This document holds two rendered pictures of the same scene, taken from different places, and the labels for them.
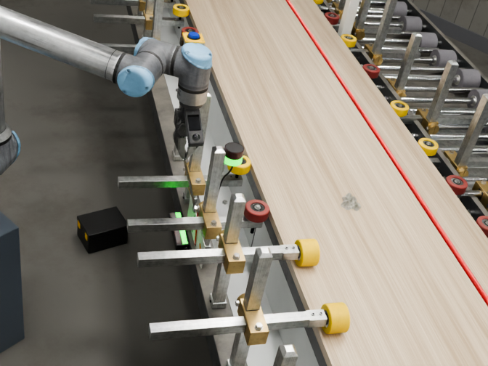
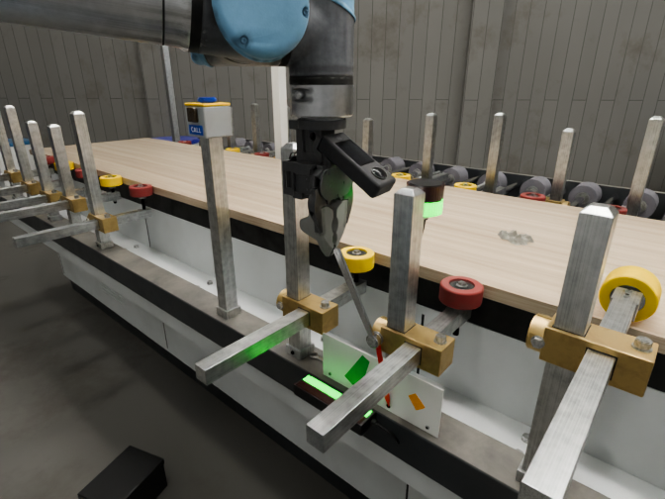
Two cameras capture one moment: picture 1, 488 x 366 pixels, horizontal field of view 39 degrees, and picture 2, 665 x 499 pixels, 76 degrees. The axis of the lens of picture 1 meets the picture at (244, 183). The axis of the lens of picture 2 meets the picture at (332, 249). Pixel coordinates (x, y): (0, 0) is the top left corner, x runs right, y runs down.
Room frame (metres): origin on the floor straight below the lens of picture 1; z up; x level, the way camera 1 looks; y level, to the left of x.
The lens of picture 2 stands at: (1.20, 0.50, 1.26)
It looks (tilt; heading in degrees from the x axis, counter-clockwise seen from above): 22 degrees down; 331
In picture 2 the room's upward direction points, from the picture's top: straight up
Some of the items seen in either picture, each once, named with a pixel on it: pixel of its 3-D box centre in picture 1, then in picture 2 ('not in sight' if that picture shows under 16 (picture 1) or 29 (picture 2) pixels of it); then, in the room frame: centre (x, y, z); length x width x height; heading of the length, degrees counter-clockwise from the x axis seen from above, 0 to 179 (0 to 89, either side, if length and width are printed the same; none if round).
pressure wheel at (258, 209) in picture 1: (255, 219); (458, 308); (1.71, -0.06, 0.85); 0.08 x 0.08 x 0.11
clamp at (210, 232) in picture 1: (210, 218); (412, 342); (1.67, 0.08, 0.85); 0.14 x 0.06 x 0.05; 21
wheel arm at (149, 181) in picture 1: (181, 181); (295, 322); (1.87, 0.21, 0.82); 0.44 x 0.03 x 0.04; 111
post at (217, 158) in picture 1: (208, 208); (401, 324); (1.69, 0.09, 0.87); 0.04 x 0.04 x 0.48; 21
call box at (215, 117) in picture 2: (192, 46); (209, 121); (2.17, 0.27, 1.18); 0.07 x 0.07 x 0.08; 21
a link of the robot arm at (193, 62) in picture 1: (194, 67); (319, 35); (1.77, 0.21, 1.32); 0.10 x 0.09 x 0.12; 83
